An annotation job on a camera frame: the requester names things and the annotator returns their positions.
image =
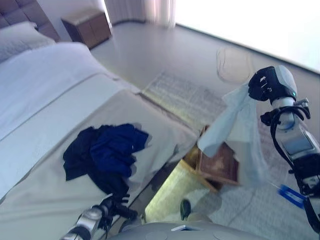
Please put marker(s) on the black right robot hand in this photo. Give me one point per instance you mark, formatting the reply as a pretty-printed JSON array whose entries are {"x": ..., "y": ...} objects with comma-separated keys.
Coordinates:
[{"x": 272, "y": 82}]

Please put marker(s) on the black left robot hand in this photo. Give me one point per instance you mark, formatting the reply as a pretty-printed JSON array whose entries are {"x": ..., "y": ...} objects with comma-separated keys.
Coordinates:
[{"x": 122, "y": 207}]

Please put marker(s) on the white garment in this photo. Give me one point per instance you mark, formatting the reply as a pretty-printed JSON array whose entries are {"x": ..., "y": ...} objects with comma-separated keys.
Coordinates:
[{"x": 237, "y": 125}]

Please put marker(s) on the blue garment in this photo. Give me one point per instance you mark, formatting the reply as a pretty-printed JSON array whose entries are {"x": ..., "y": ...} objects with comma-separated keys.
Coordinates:
[{"x": 115, "y": 150}]

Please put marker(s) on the blue hang tag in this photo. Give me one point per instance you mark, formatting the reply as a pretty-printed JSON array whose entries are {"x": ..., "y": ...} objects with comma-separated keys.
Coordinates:
[{"x": 291, "y": 196}]

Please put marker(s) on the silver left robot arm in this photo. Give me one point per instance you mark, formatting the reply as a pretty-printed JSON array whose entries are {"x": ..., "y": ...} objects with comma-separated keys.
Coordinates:
[{"x": 87, "y": 220}]

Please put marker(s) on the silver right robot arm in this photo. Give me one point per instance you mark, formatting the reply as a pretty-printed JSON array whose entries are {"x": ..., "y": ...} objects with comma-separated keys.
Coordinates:
[{"x": 297, "y": 142}]

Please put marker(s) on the brown wicker basket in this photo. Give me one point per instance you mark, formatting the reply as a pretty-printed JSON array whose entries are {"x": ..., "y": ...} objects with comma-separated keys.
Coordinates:
[{"x": 220, "y": 165}]

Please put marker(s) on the oval floor mat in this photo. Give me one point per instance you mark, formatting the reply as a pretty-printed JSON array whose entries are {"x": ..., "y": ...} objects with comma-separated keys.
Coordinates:
[{"x": 233, "y": 65}]

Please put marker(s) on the grey robot torso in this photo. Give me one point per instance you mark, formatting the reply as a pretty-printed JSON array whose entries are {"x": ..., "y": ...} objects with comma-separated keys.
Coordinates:
[{"x": 180, "y": 232}]

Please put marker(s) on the black garment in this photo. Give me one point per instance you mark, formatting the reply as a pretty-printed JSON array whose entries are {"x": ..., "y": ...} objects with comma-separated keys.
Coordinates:
[{"x": 77, "y": 155}]

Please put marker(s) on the white duvet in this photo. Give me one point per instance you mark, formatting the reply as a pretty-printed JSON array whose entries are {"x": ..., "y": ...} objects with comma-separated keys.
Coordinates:
[{"x": 42, "y": 82}]

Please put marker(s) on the sheer light curtain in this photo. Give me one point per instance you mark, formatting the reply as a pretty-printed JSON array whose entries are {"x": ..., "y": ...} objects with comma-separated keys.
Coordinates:
[{"x": 140, "y": 10}]

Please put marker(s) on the brown wooden nightstand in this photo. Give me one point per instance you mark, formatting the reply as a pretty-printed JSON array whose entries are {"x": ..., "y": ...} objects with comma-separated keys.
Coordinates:
[{"x": 87, "y": 28}]

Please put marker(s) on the plain light pillow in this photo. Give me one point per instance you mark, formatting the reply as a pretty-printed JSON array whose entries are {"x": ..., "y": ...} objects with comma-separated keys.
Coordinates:
[{"x": 22, "y": 40}]

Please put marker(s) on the brown padded headboard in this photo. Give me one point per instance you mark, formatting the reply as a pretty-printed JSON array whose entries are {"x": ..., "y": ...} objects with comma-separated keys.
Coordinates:
[{"x": 27, "y": 12}]

